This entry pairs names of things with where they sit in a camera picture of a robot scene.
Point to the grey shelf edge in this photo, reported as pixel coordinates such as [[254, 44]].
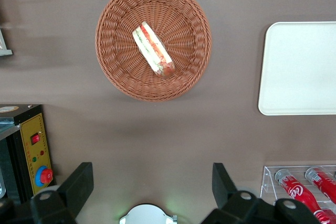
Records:
[[4, 49]]

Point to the cream plastic tray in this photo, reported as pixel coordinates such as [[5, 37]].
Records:
[[299, 69]]

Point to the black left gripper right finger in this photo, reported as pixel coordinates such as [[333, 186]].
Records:
[[231, 205]]

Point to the clear acrylic bottle rack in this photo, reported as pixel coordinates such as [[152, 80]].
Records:
[[269, 182]]

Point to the red cola bottle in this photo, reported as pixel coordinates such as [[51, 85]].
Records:
[[296, 190], [324, 182]]

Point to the black machine with yellow panel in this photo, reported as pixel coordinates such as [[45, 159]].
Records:
[[29, 140]]

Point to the round brown wicker basket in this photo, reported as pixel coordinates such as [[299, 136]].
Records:
[[181, 24]]

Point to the white round plate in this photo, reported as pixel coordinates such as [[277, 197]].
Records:
[[147, 214]]

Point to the triangle sandwich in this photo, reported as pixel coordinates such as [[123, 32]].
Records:
[[153, 49]]

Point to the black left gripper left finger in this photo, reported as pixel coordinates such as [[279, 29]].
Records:
[[71, 192]]

